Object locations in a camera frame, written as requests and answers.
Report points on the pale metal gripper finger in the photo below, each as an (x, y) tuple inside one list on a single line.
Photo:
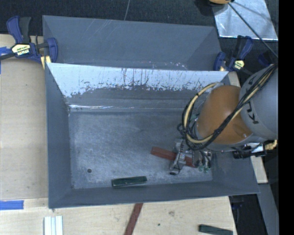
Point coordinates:
[(176, 166), (179, 148)]

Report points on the dark green flat block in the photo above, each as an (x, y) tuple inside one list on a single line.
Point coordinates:
[(214, 229), (129, 181)]

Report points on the black cylinder on white bracket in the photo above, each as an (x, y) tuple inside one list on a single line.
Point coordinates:
[(242, 153)]

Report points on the grey metal bin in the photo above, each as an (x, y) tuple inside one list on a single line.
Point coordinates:
[(117, 141)]

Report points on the red-brown block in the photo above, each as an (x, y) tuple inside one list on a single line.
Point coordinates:
[(133, 219), (163, 153)]

